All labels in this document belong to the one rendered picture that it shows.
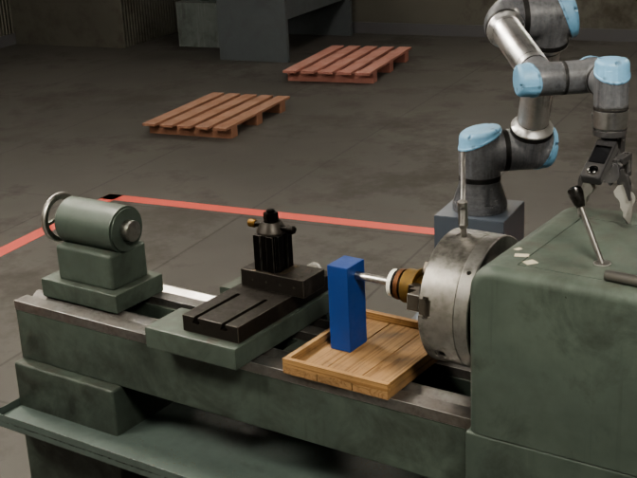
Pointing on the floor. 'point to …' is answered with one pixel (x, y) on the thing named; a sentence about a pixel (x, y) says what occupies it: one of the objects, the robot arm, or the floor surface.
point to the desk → (276, 26)
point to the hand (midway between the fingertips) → (603, 218)
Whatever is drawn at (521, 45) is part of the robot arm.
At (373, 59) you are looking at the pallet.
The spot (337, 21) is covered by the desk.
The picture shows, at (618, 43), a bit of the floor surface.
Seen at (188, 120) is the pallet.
